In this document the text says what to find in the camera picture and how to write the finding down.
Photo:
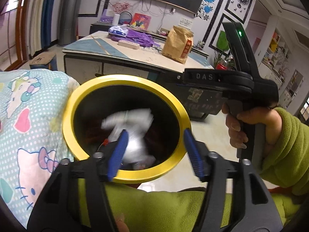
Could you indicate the wet wipes pack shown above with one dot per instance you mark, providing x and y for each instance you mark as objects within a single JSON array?
[{"x": 117, "y": 31}]

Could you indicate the white plastic bag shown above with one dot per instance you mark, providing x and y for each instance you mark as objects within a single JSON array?
[{"x": 135, "y": 130}]

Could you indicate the white paper note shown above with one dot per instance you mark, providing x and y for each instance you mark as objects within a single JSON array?
[{"x": 185, "y": 22}]

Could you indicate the purple box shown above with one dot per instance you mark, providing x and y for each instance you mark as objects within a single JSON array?
[{"x": 107, "y": 17}]

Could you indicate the television stand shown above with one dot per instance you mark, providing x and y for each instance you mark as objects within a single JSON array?
[{"x": 96, "y": 27}]

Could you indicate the round blue ornament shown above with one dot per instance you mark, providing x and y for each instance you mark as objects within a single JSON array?
[{"x": 125, "y": 20}]

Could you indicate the colourful painting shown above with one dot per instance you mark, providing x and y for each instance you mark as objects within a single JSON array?
[{"x": 141, "y": 20}]

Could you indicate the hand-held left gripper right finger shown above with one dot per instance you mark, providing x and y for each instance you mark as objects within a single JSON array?
[{"x": 194, "y": 157}]

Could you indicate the silver tower air conditioner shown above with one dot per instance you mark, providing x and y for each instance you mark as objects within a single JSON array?
[{"x": 70, "y": 12}]

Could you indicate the person's right hand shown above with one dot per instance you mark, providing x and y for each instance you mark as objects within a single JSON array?
[{"x": 234, "y": 130}]

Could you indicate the white vase with pink flowers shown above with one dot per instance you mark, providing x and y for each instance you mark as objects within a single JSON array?
[{"x": 116, "y": 19}]

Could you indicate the blue and white curtain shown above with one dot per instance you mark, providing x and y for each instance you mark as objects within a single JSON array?
[{"x": 50, "y": 9}]

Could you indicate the coffee table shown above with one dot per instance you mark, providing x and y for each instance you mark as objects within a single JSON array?
[{"x": 84, "y": 46}]

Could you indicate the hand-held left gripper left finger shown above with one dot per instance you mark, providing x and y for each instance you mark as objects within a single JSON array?
[{"x": 118, "y": 154}]

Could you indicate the green potted plant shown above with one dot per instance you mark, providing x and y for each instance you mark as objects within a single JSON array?
[{"x": 218, "y": 56}]

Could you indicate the wooden framed glass door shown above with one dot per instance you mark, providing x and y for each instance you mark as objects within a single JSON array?
[{"x": 20, "y": 17}]

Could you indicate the yellow rimmed black trash bin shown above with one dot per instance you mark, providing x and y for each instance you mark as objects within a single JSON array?
[{"x": 72, "y": 106}]

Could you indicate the cardboard box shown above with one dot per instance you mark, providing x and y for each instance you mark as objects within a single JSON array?
[{"x": 42, "y": 59}]

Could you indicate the brown paper bag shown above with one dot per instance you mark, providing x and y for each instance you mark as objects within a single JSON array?
[{"x": 176, "y": 46}]

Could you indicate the purple cloth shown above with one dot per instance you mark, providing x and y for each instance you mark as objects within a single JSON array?
[{"x": 140, "y": 37}]

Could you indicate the white display shelf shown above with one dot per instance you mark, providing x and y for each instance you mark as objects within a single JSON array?
[{"x": 275, "y": 53}]

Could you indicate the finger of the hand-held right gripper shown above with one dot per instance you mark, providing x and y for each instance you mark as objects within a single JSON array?
[{"x": 171, "y": 77}]

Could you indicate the person's green clothing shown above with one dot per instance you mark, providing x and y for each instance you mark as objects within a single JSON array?
[{"x": 157, "y": 205}]

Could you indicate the cartoon cat printed blanket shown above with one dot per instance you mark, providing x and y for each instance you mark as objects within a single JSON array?
[{"x": 36, "y": 106}]

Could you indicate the green wall hanging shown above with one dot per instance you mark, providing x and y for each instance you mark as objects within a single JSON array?
[{"x": 222, "y": 41}]

